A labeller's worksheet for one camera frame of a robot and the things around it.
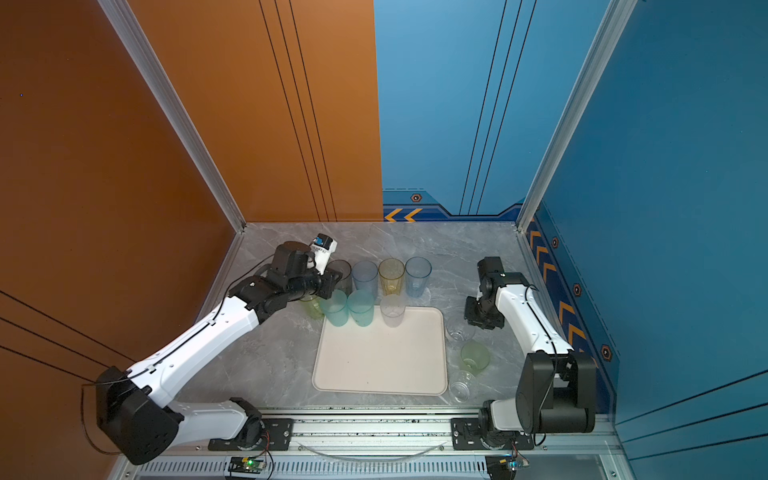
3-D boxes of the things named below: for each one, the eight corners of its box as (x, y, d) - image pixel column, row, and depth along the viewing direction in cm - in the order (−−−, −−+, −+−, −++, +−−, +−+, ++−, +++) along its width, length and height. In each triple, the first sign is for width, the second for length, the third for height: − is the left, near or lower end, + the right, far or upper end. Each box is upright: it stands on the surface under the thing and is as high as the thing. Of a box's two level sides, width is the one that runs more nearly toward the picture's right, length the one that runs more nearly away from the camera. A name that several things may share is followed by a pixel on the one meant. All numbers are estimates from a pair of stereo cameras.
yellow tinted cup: (379, 300, 100) (378, 277, 89) (380, 282, 104) (378, 258, 94) (403, 300, 100) (404, 277, 89) (403, 282, 104) (404, 258, 94)
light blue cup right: (405, 299, 100) (406, 276, 89) (405, 280, 105) (406, 256, 94) (429, 299, 100) (433, 276, 89) (427, 280, 105) (431, 256, 94)
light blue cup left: (356, 300, 100) (351, 276, 89) (358, 284, 104) (353, 260, 93) (378, 300, 100) (376, 276, 89) (378, 284, 104) (376, 260, 93)
